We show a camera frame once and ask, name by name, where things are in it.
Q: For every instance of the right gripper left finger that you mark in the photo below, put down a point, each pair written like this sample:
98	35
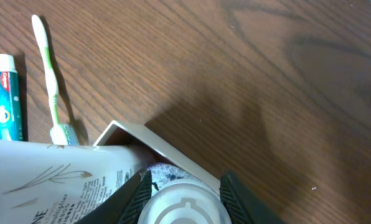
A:
126	204

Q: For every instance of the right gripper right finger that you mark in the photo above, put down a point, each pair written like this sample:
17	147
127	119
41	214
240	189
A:
242	205

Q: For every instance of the teal toothpaste tube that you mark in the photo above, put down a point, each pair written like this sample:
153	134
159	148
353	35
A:
10	105

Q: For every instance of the white lotion tube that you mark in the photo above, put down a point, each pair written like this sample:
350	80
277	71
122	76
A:
47	183

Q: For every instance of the white box with pink interior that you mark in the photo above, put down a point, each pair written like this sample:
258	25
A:
122	133

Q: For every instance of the green white toothbrush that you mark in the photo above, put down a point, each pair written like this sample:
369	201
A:
60	133

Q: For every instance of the blue soap pump bottle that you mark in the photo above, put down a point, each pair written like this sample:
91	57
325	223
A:
180	197

